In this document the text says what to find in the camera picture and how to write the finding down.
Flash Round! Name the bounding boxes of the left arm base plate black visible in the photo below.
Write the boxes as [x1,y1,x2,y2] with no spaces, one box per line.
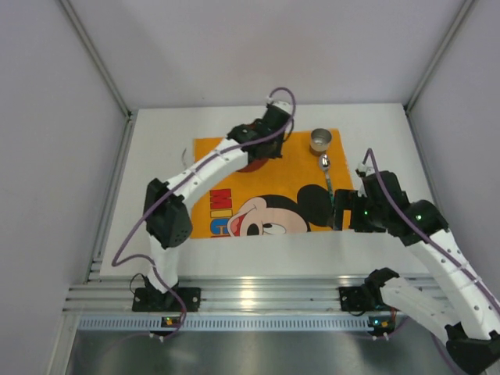
[131,287,201,313]

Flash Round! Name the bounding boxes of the silver metal cup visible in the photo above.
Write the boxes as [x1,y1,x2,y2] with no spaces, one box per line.
[309,128,333,156]

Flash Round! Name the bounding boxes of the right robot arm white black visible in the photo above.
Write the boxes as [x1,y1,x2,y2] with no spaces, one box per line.
[329,171,499,374]

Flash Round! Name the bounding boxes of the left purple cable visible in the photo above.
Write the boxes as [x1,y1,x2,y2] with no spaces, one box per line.
[111,87,297,341]

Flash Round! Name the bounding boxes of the aluminium mounting rail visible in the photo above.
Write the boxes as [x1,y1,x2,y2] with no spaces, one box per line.
[62,275,446,313]

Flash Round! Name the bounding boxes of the aluminium frame post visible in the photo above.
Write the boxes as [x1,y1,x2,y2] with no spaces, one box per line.
[55,0,132,118]
[403,0,479,116]

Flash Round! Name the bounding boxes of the fork with green handle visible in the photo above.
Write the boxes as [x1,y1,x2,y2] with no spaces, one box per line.
[181,146,195,169]

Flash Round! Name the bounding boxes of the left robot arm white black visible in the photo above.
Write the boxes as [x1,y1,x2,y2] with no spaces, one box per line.
[143,99,295,295]

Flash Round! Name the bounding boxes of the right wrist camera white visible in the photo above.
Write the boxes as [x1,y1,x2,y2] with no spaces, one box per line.
[355,162,370,178]

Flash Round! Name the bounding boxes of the spoon with green handle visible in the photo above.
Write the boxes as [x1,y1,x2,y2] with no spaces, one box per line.
[319,153,334,205]

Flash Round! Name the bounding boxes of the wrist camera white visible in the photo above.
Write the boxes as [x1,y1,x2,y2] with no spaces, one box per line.
[266,96,291,113]
[355,162,370,178]

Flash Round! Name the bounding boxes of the orange cartoon mouse placemat cloth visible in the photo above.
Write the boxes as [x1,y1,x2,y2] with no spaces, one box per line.
[191,129,353,238]

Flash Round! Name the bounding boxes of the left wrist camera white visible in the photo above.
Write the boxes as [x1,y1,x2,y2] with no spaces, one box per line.
[266,96,291,113]

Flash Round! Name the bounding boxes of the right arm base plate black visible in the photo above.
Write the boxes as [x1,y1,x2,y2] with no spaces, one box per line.
[338,286,379,313]

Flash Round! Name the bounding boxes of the red round plate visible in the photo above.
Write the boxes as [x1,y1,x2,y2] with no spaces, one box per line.
[238,159,269,173]

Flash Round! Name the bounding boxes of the perforated cable duct grey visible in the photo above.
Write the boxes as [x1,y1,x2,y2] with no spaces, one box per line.
[78,314,394,332]

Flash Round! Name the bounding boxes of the right aluminium frame post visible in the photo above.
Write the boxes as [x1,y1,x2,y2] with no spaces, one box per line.
[403,0,479,116]

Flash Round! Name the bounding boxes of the left aluminium frame post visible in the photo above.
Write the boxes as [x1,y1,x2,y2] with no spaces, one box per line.
[55,0,132,118]

